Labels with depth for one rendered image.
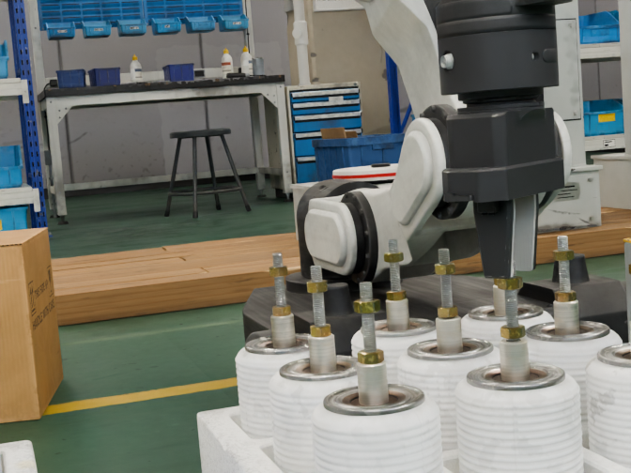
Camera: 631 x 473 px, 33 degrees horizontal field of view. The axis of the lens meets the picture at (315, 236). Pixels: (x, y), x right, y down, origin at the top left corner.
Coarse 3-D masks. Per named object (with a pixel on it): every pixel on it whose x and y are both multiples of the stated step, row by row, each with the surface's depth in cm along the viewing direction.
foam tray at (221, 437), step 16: (208, 416) 105; (224, 416) 104; (208, 432) 101; (224, 432) 99; (240, 432) 98; (208, 448) 102; (224, 448) 95; (240, 448) 93; (256, 448) 93; (272, 448) 94; (208, 464) 103; (224, 464) 95; (240, 464) 89; (256, 464) 89; (272, 464) 88; (448, 464) 86; (592, 464) 82; (608, 464) 82
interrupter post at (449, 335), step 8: (440, 320) 92; (448, 320) 92; (456, 320) 92; (440, 328) 92; (448, 328) 92; (456, 328) 92; (440, 336) 92; (448, 336) 92; (456, 336) 92; (440, 344) 93; (448, 344) 92; (456, 344) 92; (440, 352) 93; (448, 352) 92; (456, 352) 92
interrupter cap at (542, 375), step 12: (480, 372) 84; (492, 372) 84; (540, 372) 83; (552, 372) 82; (564, 372) 82; (480, 384) 80; (492, 384) 79; (504, 384) 80; (516, 384) 79; (528, 384) 78; (540, 384) 79; (552, 384) 79
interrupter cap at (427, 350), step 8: (416, 344) 95; (424, 344) 95; (432, 344) 95; (464, 344) 95; (472, 344) 94; (480, 344) 93; (488, 344) 93; (408, 352) 93; (416, 352) 93; (424, 352) 92; (432, 352) 93; (464, 352) 91; (472, 352) 91; (480, 352) 90; (488, 352) 91; (440, 360) 90; (448, 360) 90
